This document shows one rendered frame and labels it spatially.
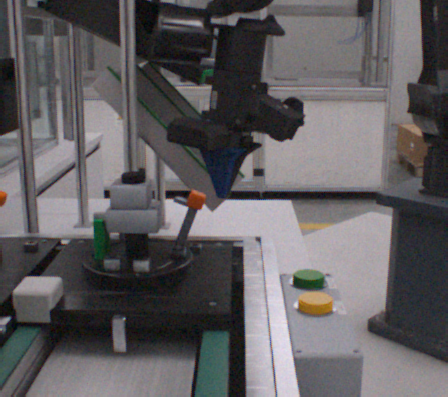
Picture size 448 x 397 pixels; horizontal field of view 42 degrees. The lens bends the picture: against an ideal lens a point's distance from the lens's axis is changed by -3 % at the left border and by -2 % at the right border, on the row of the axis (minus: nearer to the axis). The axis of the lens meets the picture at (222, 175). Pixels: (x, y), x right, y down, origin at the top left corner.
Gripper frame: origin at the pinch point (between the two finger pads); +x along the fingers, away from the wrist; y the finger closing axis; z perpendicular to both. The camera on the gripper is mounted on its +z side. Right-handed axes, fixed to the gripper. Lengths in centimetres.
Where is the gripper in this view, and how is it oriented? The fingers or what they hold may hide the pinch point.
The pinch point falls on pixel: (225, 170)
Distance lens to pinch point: 72.5
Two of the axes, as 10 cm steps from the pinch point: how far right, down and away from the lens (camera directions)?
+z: 8.6, 2.2, -4.7
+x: -1.2, 9.7, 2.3
